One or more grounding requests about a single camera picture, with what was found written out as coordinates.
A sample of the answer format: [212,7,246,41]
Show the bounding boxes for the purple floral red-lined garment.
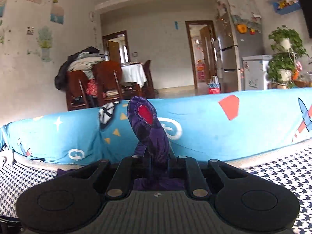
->
[52,97,184,191]

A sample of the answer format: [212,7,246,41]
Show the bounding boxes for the dark wooden chair behind table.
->
[142,60,156,98]

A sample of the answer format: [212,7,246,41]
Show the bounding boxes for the blue cartoon print sofa backrest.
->
[1,88,311,165]

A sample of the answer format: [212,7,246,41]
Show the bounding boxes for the red white shopping bag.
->
[208,75,221,95]

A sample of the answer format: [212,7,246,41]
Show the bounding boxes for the white clothed dining table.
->
[121,63,147,88]

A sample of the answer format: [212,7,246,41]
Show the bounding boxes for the brown wooden chair right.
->
[92,61,123,106]

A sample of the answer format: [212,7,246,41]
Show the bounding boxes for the brown wooden chair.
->
[92,61,123,106]
[66,70,95,111]

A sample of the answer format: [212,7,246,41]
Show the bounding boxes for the brown wooden chair left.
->
[66,70,95,111]

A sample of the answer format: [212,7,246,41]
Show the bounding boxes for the houndstooth sofa seat cover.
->
[1,143,311,233]

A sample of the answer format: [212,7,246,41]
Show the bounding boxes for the white chest freezer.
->
[242,55,272,90]

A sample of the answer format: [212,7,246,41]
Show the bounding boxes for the silver refrigerator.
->
[214,0,264,93]

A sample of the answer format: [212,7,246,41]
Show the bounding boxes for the green potted plant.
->
[267,25,309,89]

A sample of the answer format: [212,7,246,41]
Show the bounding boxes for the blue wall shelf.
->
[267,0,301,15]

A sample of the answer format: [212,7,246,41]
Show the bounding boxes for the black wall television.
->
[299,0,312,39]

